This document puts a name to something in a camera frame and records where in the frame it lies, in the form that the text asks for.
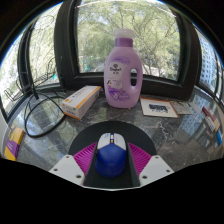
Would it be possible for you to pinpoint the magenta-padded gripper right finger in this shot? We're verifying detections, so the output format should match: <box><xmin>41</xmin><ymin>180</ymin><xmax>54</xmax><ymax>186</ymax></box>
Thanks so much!
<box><xmin>127</xmin><ymin>142</ymin><xmax>175</xmax><ymax>187</ymax></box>

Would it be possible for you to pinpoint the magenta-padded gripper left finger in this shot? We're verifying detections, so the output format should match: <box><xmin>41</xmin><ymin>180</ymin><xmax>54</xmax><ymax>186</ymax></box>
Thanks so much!
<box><xmin>48</xmin><ymin>142</ymin><xmax>98</xmax><ymax>187</ymax></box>

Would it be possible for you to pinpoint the blue and white computer mouse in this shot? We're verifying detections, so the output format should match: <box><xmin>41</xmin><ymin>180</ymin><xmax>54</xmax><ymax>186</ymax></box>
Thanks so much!
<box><xmin>94</xmin><ymin>132</ymin><xmax>128</xmax><ymax>178</ymax></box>

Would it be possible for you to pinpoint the round black mouse pad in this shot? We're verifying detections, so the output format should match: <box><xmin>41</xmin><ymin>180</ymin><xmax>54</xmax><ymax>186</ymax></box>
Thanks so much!
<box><xmin>68</xmin><ymin>120</ymin><xmax>158</xmax><ymax>188</ymax></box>

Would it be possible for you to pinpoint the yellow and purple box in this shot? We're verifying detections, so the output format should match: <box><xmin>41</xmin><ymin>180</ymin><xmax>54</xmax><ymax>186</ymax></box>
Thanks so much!
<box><xmin>4</xmin><ymin>127</ymin><xmax>26</xmax><ymax>162</ymax></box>

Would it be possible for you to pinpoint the white card with dark print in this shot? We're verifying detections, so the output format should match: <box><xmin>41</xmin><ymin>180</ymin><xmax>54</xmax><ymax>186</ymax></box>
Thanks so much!
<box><xmin>139</xmin><ymin>97</ymin><xmax>180</xmax><ymax>119</ymax></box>

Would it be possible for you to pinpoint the pale printed paper sheet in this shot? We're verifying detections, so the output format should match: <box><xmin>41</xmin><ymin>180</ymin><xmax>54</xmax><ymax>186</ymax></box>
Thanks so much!
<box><xmin>170</xmin><ymin>100</ymin><xmax>195</xmax><ymax>116</ymax></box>

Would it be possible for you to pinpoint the white and orange carton box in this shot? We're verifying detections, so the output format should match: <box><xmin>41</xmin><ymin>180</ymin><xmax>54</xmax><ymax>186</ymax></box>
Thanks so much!
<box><xmin>61</xmin><ymin>85</ymin><xmax>102</xmax><ymax>121</ymax></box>

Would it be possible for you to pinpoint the long white striped box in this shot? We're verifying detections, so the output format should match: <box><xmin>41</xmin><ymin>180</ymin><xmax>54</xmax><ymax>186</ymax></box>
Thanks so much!
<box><xmin>203</xmin><ymin>114</ymin><xmax>217</xmax><ymax>133</ymax></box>

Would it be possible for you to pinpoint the small blue box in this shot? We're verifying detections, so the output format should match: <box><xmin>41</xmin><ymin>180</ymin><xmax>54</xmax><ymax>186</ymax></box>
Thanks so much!
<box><xmin>215</xmin><ymin>130</ymin><xmax>224</xmax><ymax>147</ymax></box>

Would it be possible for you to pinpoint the red flat box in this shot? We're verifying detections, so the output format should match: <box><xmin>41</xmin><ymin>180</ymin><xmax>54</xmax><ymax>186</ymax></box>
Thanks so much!
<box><xmin>201</xmin><ymin>106</ymin><xmax>218</xmax><ymax>123</ymax></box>

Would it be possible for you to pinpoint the purple detergent bottle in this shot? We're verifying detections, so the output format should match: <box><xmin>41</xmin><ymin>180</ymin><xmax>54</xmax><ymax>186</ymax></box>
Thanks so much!
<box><xmin>103</xmin><ymin>27</ymin><xmax>144</xmax><ymax>109</ymax></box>

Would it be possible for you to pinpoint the black cable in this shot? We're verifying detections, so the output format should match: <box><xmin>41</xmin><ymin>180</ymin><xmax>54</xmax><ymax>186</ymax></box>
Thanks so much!
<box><xmin>22</xmin><ymin>56</ymin><xmax>68</xmax><ymax>139</ymax></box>

